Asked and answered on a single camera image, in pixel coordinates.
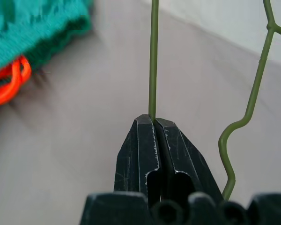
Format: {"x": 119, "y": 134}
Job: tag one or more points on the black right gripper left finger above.
{"x": 135, "y": 154}

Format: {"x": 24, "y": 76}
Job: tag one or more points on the teal shorts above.
{"x": 25, "y": 30}

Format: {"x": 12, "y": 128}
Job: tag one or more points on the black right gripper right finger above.
{"x": 185, "y": 154}

